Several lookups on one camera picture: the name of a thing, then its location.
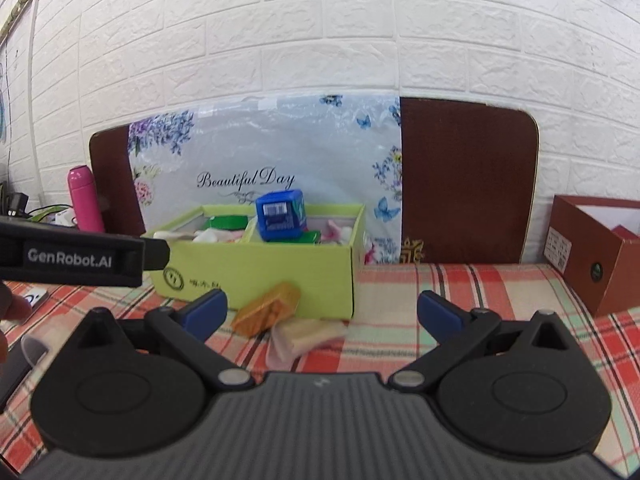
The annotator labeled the black flat device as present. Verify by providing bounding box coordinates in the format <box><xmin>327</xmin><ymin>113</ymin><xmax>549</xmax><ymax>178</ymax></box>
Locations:
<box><xmin>0</xmin><ymin>344</ymin><xmax>37</xmax><ymax>413</ymax></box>

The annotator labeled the clear plastic piece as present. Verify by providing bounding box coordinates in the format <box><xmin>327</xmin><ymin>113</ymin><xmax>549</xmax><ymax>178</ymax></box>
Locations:
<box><xmin>20</xmin><ymin>319</ymin><xmax>58</xmax><ymax>367</ymax></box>

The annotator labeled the brown headboard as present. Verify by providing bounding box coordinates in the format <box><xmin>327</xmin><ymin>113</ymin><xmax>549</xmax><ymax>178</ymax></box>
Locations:
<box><xmin>89</xmin><ymin>97</ymin><xmax>541</xmax><ymax>266</ymax></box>

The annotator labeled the green cardboard box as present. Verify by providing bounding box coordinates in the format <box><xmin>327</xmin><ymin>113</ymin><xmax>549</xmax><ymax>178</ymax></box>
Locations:
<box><xmin>141</xmin><ymin>203</ymin><xmax>367</xmax><ymax>319</ymax></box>

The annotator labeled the person's left hand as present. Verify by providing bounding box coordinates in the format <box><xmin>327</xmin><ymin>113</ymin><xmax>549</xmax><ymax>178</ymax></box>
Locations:
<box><xmin>0</xmin><ymin>284</ymin><xmax>32</xmax><ymax>364</ymax></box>

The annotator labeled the brown cardboard box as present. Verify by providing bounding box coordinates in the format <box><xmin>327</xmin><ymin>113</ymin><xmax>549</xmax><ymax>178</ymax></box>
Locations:
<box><xmin>542</xmin><ymin>194</ymin><xmax>640</xmax><ymax>318</ymax></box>

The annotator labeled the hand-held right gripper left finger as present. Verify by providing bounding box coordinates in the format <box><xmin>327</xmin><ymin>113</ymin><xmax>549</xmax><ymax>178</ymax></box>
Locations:
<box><xmin>75</xmin><ymin>289</ymin><xmax>257</xmax><ymax>394</ymax></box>

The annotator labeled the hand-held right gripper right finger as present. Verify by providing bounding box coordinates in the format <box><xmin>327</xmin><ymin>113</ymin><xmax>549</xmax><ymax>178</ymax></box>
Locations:
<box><xmin>389</xmin><ymin>290</ymin><xmax>570</xmax><ymax>394</ymax></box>

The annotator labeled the green packet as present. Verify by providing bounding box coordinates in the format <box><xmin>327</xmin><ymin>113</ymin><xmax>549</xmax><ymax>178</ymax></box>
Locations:
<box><xmin>204</xmin><ymin>215</ymin><xmax>249</xmax><ymax>231</ymax></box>

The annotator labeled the pink thermos bottle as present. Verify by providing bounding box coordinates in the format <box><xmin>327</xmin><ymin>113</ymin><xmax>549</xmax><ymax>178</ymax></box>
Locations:
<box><xmin>68</xmin><ymin>164</ymin><xmax>106</xmax><ymax>234</ymax></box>

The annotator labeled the floral plastic bag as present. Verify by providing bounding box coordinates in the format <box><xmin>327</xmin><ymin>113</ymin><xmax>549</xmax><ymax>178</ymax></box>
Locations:
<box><xmin>128</xmin><ymin>92</ymin><xmax>404</xmax><ymax>265</ymax></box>

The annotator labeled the orange packet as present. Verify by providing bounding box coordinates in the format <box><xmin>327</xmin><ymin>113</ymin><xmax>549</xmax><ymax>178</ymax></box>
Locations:
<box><xmin>231</xmin><ymin>281</ymin><xmax>302</xmax><ymax>337</ymax></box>

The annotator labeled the white wall cable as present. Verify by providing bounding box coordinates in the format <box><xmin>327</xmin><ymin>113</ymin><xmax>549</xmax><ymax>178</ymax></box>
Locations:
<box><xmin>22</xmin><ymin>0</ymin><xmax>43</xmax><ymax>206</ymax></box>

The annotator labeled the small blue box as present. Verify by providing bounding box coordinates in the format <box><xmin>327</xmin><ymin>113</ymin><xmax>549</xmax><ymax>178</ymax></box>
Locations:
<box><xmin>255</xmin><ymin>188</ymin><xmax>307</xmax><ymax>244</ymax></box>

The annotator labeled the black charger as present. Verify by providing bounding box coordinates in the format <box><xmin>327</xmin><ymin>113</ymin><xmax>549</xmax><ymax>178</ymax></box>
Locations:
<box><xmin>7</xmin><ymin>191</ymin><xmax>31</xmax><ymax>219</ymax></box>

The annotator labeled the pale pink packet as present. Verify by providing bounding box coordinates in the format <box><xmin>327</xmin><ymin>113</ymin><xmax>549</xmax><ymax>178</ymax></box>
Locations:
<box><xmin>266</xmin><ymin>317</ymin><xmax>349</xmax><ymax>369</ymax></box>

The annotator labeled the pink white soft item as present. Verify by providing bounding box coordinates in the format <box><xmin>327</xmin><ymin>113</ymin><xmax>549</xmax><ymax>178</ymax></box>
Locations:
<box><xmin>320</xmin><ymin>217</ymin><xmax>357</xmax><ymax>246</ymax></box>

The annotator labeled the green tray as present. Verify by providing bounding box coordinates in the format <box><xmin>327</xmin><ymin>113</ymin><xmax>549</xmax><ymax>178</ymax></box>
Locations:
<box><xmin>29</xmin><ymin>204</ymin><xmax>77</xmax><ymax>227</ymax></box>

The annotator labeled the plaid bed sheet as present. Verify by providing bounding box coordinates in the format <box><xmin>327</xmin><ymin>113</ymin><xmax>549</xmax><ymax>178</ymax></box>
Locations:
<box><xmin>0</xmin><ymin>261</ymin><xmax>640</xmax><ymax>477</ymax></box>

